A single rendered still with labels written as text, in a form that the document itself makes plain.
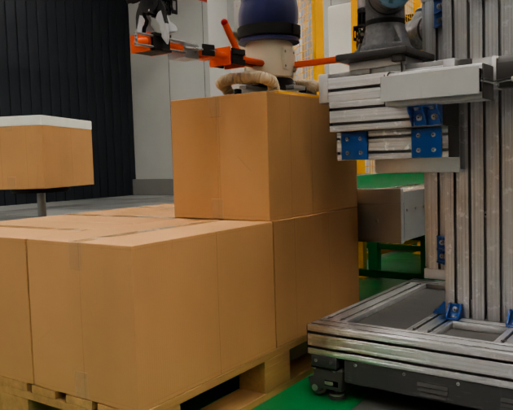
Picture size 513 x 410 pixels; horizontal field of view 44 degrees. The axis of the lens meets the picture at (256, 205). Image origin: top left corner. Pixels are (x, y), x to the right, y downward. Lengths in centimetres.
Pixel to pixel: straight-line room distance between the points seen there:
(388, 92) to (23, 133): 238
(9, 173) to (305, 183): 205
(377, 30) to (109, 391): 124
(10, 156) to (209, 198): 184
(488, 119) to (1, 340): 154
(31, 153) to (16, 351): 191
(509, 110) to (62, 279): 133
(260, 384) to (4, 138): 227
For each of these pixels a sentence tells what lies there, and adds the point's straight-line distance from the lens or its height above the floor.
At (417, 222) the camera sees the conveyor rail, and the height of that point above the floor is 46.
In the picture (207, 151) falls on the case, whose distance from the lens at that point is 208.
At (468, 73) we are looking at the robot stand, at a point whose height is 93.
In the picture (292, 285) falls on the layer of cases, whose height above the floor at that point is 33.
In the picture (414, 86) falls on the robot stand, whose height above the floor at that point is 91.
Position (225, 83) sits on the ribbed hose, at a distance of 220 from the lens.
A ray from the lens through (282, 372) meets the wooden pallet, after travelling 207.
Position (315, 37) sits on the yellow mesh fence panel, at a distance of 353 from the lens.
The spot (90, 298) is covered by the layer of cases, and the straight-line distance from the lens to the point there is 161.
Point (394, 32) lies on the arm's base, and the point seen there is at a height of 109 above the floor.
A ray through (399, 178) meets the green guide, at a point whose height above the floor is 60.
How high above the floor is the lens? 73
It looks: 4 degrees down
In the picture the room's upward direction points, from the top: 2 degrees counter-clockwise
